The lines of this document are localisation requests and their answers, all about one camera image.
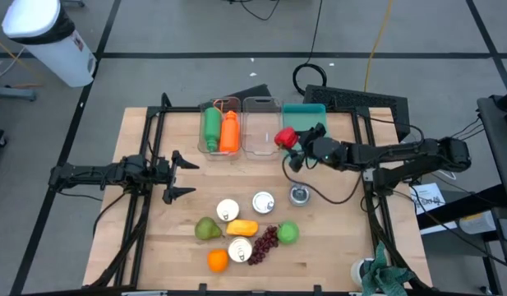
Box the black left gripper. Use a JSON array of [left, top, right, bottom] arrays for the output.
[[153, 150, 200, 206]]

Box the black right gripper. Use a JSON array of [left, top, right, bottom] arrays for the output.
[[288, 122, 348, 173]]

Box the red bell pepper toy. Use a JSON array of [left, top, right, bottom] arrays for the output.
[[274, 126, 299, 150]]

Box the tin can white nutrition label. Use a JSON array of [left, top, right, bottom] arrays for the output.
[[288, 183, 311, 207]]

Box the green pear toy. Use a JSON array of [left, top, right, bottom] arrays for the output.
[[194, 216, 224, 241]]

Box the plain silver tin can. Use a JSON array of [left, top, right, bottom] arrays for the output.
[[215, 198, 241, 222]]

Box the green plastic bottle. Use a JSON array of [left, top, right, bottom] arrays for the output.
[[203, 106, 223, 152]]

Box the Van Camp's tuna can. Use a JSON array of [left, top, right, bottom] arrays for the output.
[[251, 191, 276, 215]]

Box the green apple toy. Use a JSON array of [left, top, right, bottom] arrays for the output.
[[276, 220, 300, 245]]

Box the orange fruit toy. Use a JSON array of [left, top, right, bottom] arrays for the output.
[[206, 248, 230, 273]]

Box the blue Wild Planet tuna can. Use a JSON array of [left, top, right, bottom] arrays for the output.
[[227, 236, 253, 263]]

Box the red grape bunch toy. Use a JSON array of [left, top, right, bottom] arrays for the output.
[[247, 224, 279, 266]]

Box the teal plastic bin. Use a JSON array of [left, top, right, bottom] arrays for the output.
[[282, 103, 329, 151]]

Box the clear plastic bin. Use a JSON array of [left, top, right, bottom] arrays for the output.
[[241, 96, 283, 160], [197, 96, 242, 160]]

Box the orange plastic bottle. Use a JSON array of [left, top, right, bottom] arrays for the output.
[[219, 109, 241, 154]]

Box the black flat panel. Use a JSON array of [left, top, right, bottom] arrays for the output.
[[226, 83, 273, 102]]

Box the white paper sheet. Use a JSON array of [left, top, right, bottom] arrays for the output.
[[411, 183, 458, 236]]

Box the white cup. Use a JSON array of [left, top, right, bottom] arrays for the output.
[[350, 257, 376, 289]]

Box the green cloth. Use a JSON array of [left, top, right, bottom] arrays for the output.
[[359, 241, 417, 296]]

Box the white trash can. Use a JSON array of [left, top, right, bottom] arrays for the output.
[[1, 0, 98, 88]]

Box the black metal beam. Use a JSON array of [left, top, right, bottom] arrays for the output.
[[417, 183, 507, 231]]

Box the gray plastic box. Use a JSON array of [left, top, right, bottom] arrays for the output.
[[458, 210, 497, 235]]

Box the gray metal stand base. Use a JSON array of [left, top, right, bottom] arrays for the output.
[[0, 84, 36, 103]]

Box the black cart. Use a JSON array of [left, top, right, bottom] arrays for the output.
[[477, 88, 507, 210]]

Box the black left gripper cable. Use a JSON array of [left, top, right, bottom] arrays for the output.
[[147, 141, 164, 164]]

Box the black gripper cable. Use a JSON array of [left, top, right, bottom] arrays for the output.
[[147, 141, 164, 164], [281, 154, 363, 206]]

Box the black metal table frame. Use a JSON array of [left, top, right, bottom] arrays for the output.
[[85, 92, 433, 295]]

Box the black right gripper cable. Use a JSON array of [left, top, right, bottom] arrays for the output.
[[281, 154, 363, 206]]

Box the black coiled cable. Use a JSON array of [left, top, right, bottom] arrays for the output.
[[292, 0, 328, 96]]

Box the black left arm base cable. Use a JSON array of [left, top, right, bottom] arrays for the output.
[[91, 191, 129, 238]]

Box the black arm base cable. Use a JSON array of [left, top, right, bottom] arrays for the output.
[[91, 191, 129, 238], [408, 187, 507, 268]]

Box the yellow cable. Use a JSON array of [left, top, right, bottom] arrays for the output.
[[362, 0, 396, 92]]

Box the black floor cable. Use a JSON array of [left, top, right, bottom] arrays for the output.
[[236, 0, 281, 21]]

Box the black right arm base cable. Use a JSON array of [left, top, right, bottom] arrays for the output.
[[408, 187, 507, 268]]

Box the orange floor cable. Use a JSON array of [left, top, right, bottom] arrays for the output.
[[0, 32, 44, 104]]

